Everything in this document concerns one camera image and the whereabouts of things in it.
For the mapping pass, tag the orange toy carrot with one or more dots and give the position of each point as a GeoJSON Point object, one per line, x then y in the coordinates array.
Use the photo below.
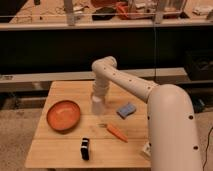
{"type": "Point", "coordinates": [115, 131]}

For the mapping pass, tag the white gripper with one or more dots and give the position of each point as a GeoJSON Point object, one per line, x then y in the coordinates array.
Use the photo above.
{"type": "Point", "coordinates": [100, 87]}

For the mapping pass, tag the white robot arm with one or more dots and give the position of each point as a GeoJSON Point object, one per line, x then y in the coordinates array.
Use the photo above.
{"type": "Point", "coordinates": [172, 126]}

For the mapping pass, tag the blue sponge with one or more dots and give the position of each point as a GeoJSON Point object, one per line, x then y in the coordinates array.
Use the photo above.
{"type": "Point", "coordinates": [126, 110]}

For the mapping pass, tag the wooden table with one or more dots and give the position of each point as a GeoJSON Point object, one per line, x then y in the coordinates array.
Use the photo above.
{"type": "Point", "coordinates": [50, 149]}

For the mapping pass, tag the orange bowl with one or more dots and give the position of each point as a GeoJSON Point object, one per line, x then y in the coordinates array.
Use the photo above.
{"type": "Point", "coordinates": [63, 115]}

